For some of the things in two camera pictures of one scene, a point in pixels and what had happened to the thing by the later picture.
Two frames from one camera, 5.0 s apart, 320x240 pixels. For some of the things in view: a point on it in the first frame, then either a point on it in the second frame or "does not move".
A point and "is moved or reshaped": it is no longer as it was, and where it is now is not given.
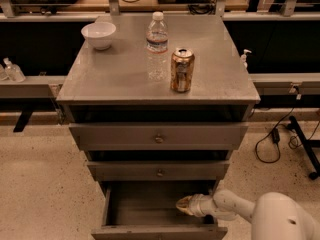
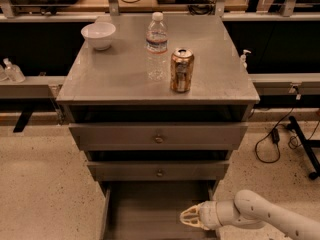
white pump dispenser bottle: (243, 59) does not move
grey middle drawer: (158, 170) does not move
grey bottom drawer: (148, 211) is moved or reshaped
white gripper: (197, 205) to (208, 214)
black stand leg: (307, 146) does not move
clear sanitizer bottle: (13, 71) does not move
